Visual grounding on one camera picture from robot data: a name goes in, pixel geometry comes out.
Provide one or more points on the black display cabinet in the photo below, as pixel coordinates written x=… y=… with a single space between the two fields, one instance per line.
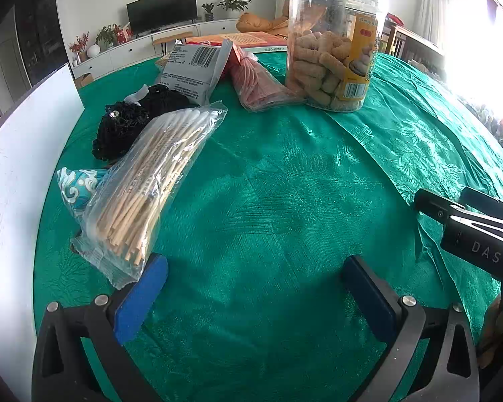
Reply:
x=42 y=29

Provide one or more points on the white cardboard box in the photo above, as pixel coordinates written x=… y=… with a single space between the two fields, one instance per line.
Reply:
x=16 y=176

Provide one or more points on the pile of household clutter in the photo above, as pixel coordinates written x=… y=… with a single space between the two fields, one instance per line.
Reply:
x=492 y=121

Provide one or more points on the leafy potted plant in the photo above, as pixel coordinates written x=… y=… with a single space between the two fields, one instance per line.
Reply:
x=107 y=35

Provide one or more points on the pink plastic bag packet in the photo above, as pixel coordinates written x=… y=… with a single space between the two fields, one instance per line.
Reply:
x=260 y=88

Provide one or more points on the orange lounge chair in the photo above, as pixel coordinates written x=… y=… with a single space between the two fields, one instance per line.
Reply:
x=255 y=23

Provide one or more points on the teal patterned pouch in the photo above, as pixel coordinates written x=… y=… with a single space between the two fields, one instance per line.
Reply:
x=77 y=188

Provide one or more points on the white sheer curtain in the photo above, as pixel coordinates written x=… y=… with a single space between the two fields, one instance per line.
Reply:
x=438 y=0

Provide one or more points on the black mesh net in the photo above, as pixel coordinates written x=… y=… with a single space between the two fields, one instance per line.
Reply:
x=117 y=130

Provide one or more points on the person's right hand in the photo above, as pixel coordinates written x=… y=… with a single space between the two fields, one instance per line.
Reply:
x=491 y=326

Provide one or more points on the grey barcode packet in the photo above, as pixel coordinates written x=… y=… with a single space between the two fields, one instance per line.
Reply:
x=188 y=75

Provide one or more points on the black television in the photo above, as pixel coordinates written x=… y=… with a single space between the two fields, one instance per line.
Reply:
x=161 y=10

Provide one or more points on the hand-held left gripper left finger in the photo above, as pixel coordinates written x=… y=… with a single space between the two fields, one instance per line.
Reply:
x=140 y=293

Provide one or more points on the orange book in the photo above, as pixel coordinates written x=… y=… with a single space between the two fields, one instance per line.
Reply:
x=251 y=38

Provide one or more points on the red flower arrangement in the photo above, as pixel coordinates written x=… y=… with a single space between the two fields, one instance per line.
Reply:
x=79 y=44

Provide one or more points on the white television cabinet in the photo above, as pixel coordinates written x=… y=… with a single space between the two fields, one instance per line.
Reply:
x=125 y=52

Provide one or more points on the green tablecloth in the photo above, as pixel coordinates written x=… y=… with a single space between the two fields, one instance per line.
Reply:
x=276 y=197

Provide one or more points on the large potted plant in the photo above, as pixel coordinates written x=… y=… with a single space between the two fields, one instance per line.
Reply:
x=234 y=3

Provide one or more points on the clear plastic snack jar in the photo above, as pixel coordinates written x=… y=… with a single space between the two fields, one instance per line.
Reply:
x=318 y=63

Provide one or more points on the red gift box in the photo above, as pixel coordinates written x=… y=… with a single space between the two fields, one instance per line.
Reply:
x=124 y=35

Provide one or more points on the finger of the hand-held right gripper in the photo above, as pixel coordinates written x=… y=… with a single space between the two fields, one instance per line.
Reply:
x=436 y=205
x=486 y=201

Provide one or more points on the wooden stool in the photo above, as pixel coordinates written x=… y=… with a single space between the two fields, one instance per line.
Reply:
x=172 y=37

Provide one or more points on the small potted plant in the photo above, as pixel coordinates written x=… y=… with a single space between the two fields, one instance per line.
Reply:
x=208 y=10

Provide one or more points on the white round vase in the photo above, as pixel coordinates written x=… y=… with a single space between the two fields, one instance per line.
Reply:
x=93 y=51

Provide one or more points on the brown cardboard box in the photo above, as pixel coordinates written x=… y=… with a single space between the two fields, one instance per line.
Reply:
x=84 y=81

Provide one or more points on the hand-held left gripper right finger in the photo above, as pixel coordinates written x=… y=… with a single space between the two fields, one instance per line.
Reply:
x=369 y=301

